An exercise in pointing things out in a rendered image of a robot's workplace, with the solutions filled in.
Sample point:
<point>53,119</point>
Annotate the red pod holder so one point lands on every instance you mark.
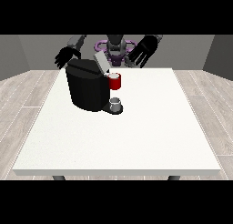
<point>114,83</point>

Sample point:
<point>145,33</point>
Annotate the black coffee machine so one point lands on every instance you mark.
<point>85,88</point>

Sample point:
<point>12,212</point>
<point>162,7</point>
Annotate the small grey cup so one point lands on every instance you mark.
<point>115,105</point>

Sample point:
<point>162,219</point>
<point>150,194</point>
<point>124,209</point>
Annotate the grey robot trunk purple rings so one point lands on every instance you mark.
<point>114,43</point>

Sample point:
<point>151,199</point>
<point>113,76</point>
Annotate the dark table leg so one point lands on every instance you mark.
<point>58,177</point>

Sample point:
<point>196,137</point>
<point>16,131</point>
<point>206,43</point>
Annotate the pale grey machine lid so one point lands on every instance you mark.
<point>101,62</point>

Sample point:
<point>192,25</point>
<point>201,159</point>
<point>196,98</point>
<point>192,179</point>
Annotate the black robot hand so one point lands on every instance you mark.
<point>147,48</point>
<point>70,53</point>

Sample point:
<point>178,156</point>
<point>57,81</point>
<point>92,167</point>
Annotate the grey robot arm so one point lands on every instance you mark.
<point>75,41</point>
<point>159,37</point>

